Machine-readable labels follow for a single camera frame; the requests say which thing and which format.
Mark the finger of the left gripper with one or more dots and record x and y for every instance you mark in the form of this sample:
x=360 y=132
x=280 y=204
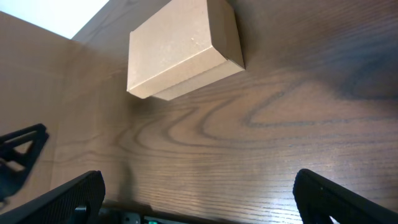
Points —
x=19 y=152

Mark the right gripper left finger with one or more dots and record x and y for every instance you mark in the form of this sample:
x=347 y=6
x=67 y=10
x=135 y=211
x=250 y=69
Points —
x=77 y=201

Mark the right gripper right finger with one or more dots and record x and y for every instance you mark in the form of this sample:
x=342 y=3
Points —
x=320 y=200

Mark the cardboard box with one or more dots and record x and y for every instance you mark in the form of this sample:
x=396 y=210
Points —
x=184 y=46

